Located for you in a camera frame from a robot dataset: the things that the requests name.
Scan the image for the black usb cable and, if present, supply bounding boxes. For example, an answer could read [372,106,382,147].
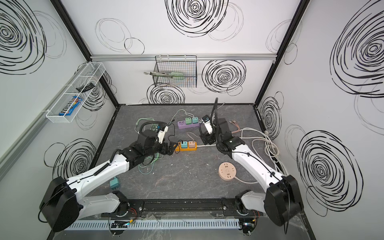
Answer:
[166,118,181,152]

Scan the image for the teal charger plug small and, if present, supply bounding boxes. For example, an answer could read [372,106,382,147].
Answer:
[192,117,199,124]

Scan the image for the teal charger plug front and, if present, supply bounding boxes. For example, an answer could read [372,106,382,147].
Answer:
[110,177,121,191]

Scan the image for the black wire basket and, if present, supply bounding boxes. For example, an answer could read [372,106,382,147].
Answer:
[150,55,198,88]

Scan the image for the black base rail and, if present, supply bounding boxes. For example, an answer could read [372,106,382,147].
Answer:
[101,197,304,218]

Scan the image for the grey slotted cable duct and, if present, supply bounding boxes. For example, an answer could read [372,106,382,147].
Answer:
[63,218,241,232]

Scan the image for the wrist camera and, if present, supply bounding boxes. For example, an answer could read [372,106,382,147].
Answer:
[157,125,169,144]
[202,115,213,135]

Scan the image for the white wire shelf basket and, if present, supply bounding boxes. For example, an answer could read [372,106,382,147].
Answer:
[46,62,106,124]

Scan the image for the green tongs in basket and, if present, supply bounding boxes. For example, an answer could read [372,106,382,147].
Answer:
[144,72,185,81]

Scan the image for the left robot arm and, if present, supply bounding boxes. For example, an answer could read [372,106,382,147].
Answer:
[38,121,178,233]

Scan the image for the purple power strip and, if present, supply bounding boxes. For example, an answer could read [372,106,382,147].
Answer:
[177,121,200,130]

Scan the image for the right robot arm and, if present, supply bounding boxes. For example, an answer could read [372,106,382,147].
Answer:
[201,99,304,229]

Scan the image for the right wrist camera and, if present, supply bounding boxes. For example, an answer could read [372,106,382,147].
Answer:
[202,115,213,135]

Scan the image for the orange power strip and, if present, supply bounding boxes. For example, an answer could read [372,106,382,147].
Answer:
[175,141,198,153]

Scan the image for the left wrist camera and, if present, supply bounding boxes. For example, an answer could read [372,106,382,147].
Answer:
[157,125,169,144]

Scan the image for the round pink power strip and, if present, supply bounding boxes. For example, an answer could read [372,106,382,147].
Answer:
[218,162,237,181]

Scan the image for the blue candy packet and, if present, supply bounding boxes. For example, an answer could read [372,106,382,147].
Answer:
[59,96,83,116]

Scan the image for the light green charger plug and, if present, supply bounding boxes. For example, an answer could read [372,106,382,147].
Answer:
[185,118,192,125]

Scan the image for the white power cords bundle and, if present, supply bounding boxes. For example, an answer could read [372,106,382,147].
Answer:
[196,125,290,185]

